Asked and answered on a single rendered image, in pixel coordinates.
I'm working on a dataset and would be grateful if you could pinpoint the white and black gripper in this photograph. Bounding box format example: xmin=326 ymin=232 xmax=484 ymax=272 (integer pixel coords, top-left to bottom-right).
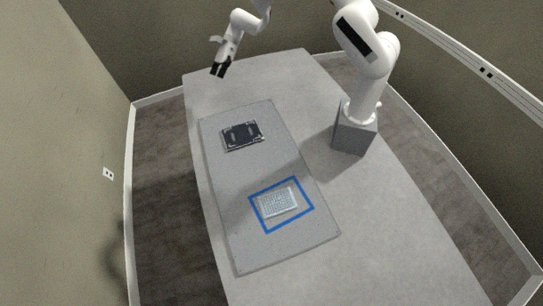
xmin=209 ymin=40 xmax=237 ymax=79

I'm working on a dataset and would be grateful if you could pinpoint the blue tape outline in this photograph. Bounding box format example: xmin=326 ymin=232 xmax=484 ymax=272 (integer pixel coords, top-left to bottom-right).
xmin=247 ymin=175 xmax=315 ymax=235

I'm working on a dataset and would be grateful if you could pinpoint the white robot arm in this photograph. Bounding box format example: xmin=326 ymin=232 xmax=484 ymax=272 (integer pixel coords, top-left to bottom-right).
xmin=209 ymin=0 xmax=400 ymax=125

